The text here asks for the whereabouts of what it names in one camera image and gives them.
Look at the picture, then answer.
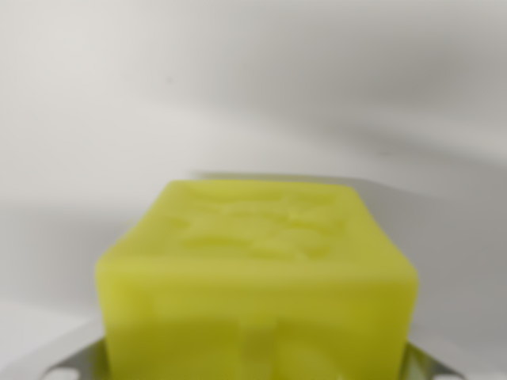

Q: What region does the yellow cube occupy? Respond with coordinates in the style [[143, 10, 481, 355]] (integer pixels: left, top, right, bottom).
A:
[[94, 177, 420, 380]]

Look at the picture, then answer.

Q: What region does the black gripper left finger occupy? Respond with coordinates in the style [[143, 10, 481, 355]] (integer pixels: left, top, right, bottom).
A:
[[36, 337, 116, 380]]

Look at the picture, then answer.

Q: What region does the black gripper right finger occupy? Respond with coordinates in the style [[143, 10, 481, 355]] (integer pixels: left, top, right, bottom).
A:
[[404, 340, 472, 380]]

